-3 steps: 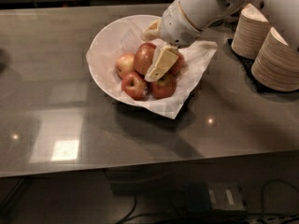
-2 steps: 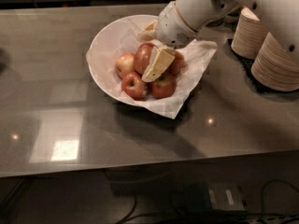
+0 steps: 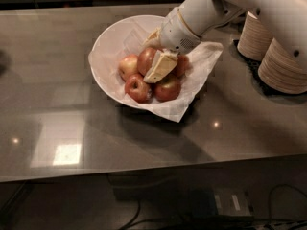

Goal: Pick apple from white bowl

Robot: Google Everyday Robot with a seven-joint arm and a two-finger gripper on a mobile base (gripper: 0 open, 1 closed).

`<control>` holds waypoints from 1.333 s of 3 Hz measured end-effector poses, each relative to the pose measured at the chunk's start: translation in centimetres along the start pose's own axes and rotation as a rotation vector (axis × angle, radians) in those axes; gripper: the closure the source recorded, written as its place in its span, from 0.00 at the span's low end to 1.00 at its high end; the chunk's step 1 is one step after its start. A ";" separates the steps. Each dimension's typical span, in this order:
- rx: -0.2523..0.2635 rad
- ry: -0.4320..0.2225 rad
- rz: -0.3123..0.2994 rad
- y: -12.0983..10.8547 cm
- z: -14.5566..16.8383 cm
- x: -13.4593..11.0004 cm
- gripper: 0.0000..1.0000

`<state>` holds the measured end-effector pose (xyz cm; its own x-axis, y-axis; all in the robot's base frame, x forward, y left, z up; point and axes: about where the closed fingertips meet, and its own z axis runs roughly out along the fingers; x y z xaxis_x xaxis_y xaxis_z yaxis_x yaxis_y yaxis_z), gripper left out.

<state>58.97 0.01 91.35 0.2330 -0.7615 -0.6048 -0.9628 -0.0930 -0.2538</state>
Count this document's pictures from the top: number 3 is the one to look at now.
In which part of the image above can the rear stack of paper plates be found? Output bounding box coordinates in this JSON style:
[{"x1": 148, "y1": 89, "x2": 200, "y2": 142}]
[{"x1": 237, "y1": 11, "x2": 273, "y2": 61}]

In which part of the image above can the black tray mat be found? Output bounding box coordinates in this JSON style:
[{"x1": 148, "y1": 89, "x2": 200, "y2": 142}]
[{"x1": 239, "y1": 53, "x2": 292, "y2": 96}]

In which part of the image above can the black power box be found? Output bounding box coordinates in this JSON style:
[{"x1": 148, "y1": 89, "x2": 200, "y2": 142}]
[{"x1": 188, "y1": 188, "x2": 254, "y2": 219}]

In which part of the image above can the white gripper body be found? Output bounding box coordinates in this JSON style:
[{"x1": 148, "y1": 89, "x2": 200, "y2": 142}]
[{"x1": 159, "y1": 7, "x2": 201, "y2": 55}]

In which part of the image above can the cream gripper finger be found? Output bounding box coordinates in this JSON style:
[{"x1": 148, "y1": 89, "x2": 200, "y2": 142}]
[
  {"x1": 142, "y1": 27, "x2": 161, "y2": 48},
  {"x1": 144, "y1": 50, "x2": 178, "y2": 83}
]

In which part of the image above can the black cable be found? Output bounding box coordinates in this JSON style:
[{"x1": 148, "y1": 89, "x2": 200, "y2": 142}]
[
  {"x1": 224, "y1": 184, "x2": 307, "y2": 230},
  {"x1": 105, "y1": 172, "x2": 180, "y2": 230}
]

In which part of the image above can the white bowl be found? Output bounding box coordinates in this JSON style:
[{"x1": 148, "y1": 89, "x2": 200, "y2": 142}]
[{"x1": 90, "y1": 14, "x2": 203, "y2": 110}]

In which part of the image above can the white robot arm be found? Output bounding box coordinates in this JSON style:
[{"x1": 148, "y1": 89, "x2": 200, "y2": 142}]
[{"x1": 144, "y1": 0, "x2": 307, "y2": 67}]

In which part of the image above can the black cable left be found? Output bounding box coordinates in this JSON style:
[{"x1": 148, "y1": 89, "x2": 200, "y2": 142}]
[{"x1": 105, "y1": 172, "x2": 180, "y2": 230}]

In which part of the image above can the left pale red apple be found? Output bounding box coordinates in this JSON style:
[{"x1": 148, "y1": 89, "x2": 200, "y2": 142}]
[{"x1": 118, "y1": 54, "x2": 138, "y2": 81}]

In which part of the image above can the black cable right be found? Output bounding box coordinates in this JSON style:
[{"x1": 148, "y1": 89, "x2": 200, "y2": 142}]
[{"x1": 224, "y1": 184, "x2": 307, "y2": 230}]

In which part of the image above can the white paper liner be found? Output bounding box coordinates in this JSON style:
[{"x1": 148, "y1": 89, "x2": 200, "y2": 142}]
[{"x1": 87, "y1": 22, "x2": 224, "y2": 124}]

